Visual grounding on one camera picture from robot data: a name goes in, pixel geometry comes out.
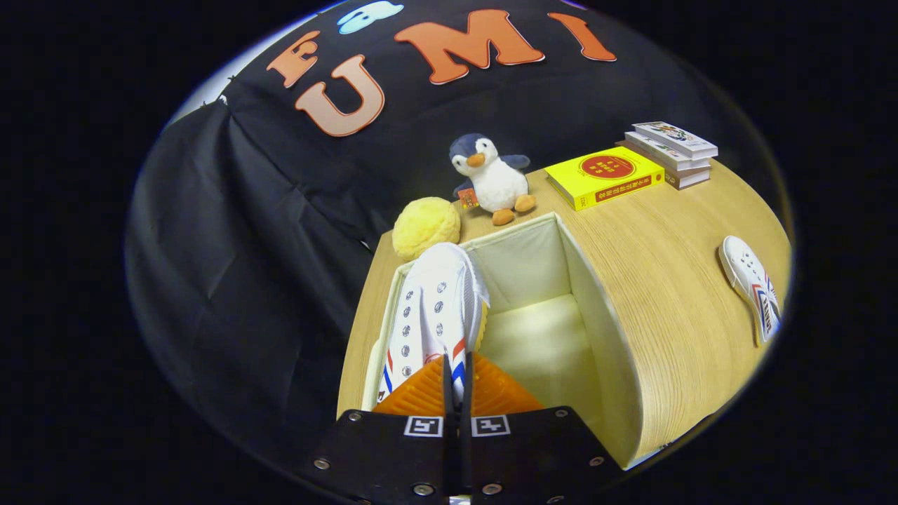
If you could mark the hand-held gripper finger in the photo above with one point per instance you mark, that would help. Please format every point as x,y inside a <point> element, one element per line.
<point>466,421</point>
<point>449,421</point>

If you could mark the beige fabric storage box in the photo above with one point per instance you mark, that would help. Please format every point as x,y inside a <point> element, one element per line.
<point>540,337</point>

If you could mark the white striped canvas shoe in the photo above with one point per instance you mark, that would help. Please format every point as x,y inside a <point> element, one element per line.
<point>435,294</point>
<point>747,277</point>

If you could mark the yellow plush ball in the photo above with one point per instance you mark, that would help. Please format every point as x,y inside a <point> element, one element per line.
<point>424,224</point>

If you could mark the penguin plush toy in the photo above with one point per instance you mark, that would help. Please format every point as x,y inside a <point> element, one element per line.
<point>498,182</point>

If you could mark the yellow book red circle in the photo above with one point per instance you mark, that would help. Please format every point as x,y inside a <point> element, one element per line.
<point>603,175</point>

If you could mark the black backdrop cloth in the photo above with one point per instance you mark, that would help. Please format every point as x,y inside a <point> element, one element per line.
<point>231,231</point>

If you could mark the brown cover book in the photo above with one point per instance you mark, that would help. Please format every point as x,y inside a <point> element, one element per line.
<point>687,179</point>

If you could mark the white paperback book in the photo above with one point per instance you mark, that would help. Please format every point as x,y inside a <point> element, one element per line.
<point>659,151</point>

